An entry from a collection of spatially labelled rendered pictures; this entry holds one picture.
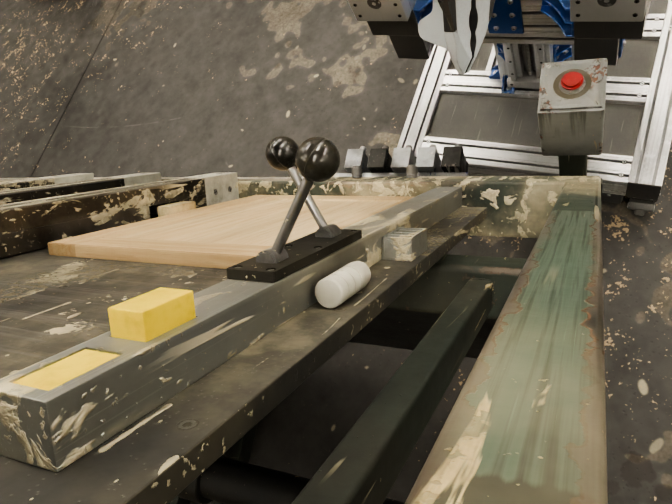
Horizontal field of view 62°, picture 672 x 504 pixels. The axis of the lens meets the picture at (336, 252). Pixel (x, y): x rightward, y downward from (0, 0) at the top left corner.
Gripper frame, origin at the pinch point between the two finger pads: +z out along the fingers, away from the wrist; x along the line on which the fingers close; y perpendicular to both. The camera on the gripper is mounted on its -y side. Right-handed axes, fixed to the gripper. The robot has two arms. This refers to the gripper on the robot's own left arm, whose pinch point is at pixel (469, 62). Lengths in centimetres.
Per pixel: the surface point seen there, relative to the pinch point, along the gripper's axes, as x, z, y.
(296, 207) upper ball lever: 26.4, 6.9, -0.9
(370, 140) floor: -108, 60, 126
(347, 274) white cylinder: 22.5, 15.2, -2.1
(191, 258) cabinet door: 26.5, 20.3, 23.3
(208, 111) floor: -84, 53, 215
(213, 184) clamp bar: -3, 31, 70
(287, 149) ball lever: 18.3, 6.1, 10.4
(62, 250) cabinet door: 36, 22, 45
